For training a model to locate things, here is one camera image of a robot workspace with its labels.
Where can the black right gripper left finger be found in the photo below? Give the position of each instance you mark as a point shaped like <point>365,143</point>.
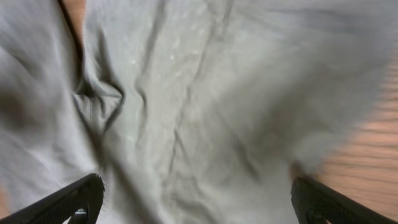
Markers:
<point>79,202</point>

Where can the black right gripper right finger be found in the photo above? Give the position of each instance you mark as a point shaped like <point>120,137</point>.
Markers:
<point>314,203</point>

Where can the grey shorts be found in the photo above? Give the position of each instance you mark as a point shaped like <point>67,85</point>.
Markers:
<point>191,111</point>

